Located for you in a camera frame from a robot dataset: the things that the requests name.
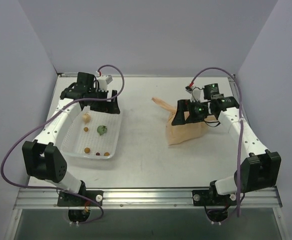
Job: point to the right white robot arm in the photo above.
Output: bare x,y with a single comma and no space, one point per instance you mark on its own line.
257,167

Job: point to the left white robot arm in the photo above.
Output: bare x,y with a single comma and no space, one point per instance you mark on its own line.
42,156

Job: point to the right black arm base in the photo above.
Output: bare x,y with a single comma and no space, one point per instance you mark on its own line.
204,197

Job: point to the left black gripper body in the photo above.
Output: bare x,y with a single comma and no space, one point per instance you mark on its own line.
106,100

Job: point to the green fake leaf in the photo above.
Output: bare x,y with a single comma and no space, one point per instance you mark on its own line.
102,129

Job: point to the small tan nut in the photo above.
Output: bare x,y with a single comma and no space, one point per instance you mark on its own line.
87,150

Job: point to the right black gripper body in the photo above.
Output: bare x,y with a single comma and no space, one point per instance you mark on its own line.
186,111

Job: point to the aluminium front rail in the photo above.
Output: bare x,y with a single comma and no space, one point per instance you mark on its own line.
143,198

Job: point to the orange plastic bag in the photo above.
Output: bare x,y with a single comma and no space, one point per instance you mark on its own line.
176,134

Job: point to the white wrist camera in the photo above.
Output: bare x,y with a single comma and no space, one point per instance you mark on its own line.
103,82
195,93

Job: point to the beige fake garlic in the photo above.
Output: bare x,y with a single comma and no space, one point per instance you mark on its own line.
86,118

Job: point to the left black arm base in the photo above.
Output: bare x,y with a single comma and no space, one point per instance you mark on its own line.
69,200

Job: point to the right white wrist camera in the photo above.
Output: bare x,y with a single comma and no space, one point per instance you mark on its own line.
195,93

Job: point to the white plastic basket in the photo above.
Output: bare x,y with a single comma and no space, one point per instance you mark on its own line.
76,139

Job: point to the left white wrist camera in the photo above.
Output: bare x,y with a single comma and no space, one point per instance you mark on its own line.
103,82

